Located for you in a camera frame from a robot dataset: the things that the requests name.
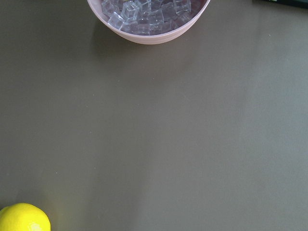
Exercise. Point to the clear ice cubes pile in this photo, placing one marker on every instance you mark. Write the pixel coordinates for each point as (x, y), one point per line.
(149, 17)

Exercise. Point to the pink bowl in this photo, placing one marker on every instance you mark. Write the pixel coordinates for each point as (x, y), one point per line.
(95, 6)

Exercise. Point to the yellow lemon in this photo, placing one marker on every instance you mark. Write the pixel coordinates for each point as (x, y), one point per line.
(23, 217)

